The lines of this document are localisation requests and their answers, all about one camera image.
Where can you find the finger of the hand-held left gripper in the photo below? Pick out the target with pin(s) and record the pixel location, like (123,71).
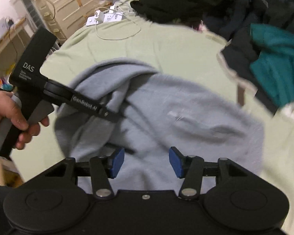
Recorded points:
(90,104)

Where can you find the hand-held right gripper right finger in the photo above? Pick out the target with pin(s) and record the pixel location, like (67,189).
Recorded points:
(175,162)

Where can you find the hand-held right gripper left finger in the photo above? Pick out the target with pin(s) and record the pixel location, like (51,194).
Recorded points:
(117,162)

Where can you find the grey sweatpants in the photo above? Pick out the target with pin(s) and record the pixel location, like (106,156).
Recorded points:
(166,117)

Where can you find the person's left hand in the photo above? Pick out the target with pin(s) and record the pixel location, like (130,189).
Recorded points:
(5,110)

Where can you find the wooden desk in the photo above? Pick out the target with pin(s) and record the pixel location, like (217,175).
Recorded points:
(5,39)

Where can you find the cream drawer cabinet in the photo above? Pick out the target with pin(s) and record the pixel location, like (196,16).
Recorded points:
(71,5)

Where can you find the white patterned cloth strip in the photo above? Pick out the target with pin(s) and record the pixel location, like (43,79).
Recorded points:
(93,20)

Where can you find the white power strip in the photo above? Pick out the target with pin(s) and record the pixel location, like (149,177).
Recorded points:
(114,17)

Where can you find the light green bed sheet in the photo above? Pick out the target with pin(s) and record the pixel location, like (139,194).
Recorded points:
(166,44)

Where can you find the black pants beige trim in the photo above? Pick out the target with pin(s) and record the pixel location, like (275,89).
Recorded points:
(242,53)

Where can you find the black fleece sweater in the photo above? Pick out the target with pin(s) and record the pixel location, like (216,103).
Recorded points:
(176,2)

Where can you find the teal garment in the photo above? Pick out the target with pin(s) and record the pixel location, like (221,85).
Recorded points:
(279,63)

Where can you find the dark jacket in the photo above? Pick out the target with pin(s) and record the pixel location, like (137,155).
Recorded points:
(264,7)

